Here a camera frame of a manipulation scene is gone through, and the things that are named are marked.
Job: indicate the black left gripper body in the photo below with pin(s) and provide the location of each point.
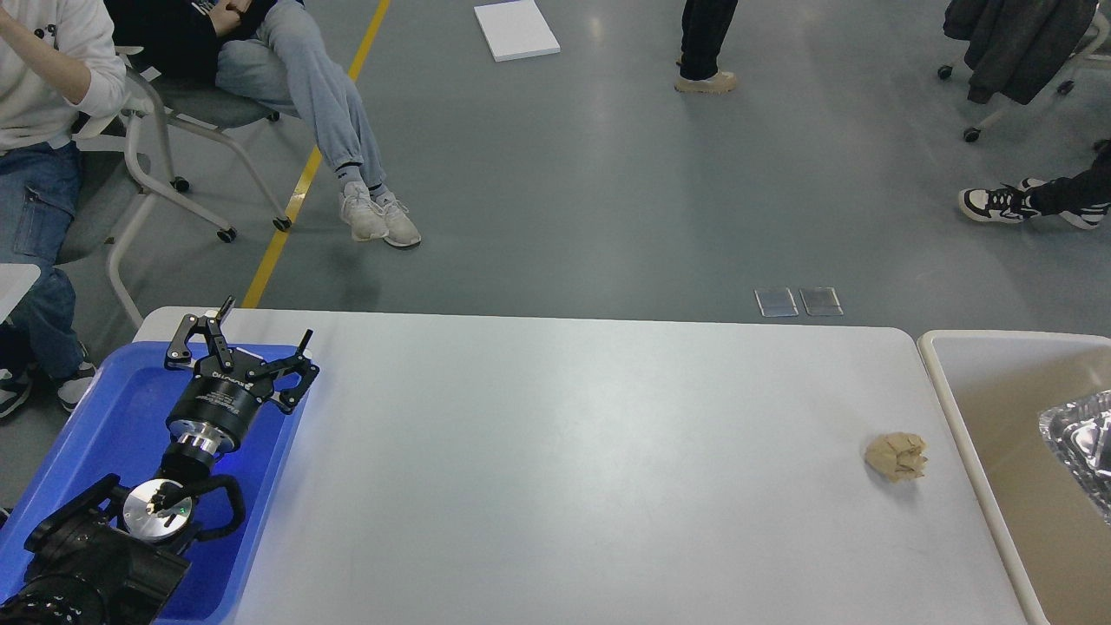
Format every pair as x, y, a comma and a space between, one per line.
218, 407

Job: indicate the aluminium foil tray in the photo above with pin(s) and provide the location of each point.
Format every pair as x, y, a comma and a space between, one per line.
1078, 434

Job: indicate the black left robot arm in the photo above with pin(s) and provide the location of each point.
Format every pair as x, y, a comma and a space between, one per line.
151, 503

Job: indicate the blue plastic tray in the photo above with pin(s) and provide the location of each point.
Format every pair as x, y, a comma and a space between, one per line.
119, 429

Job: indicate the white side table corner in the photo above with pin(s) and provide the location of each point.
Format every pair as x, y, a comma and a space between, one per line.
16, 281

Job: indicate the grey chair with castors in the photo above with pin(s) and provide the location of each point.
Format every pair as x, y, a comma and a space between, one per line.
204, 111

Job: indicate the person in light jeans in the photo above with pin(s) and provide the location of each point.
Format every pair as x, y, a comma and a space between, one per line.
274, 53

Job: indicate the person in white sweater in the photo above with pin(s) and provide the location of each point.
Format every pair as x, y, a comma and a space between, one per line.
59, 62

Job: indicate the white board on floor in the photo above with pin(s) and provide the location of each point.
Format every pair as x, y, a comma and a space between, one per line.
516, 30

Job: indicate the left clear floor plate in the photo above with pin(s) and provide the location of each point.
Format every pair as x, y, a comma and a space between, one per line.
776, 302

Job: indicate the clear floor plate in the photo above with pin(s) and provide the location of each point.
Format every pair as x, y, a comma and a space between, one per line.
821, 301
776, 302

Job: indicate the right clear floor plate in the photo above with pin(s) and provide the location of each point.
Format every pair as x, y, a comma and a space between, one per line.
821, 301

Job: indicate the person in black trousers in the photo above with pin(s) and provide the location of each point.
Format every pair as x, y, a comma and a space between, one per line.
704, 26

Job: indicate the crumpled brown paper ball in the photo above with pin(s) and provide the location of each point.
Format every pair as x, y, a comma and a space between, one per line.
897, 456

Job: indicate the beige plastic bin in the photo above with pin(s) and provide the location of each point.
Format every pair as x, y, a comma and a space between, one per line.
993, 386

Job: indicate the chair with dark jacket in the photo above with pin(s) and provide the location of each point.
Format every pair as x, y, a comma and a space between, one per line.
1017, 48

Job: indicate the white frame chair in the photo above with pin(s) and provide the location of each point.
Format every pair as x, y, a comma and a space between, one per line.
116, 196

